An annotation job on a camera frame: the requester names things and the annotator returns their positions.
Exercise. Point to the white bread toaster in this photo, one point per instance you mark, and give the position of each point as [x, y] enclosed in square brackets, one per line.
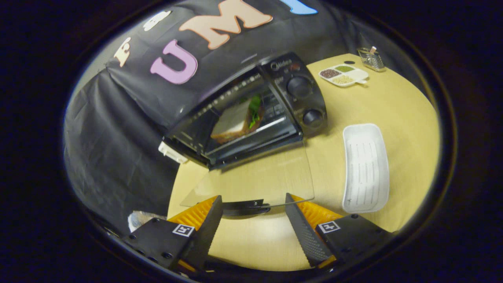
[171, 152]

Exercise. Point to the white divided grain dish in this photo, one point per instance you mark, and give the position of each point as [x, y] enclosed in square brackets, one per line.
[344, 74]

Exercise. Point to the black toaster oven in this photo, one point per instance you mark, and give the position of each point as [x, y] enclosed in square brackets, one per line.
[298, 88]

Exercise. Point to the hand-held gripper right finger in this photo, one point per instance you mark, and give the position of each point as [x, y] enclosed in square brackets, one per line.
[304, 232]

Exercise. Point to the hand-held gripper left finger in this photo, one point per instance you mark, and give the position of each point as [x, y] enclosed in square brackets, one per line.
[208, 232]

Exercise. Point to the lettuce sandwich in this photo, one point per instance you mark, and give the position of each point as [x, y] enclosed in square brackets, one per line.
[234, 125]

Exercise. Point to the white ribbed oblong plate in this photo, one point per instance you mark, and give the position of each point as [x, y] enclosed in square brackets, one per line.
[365, 169]

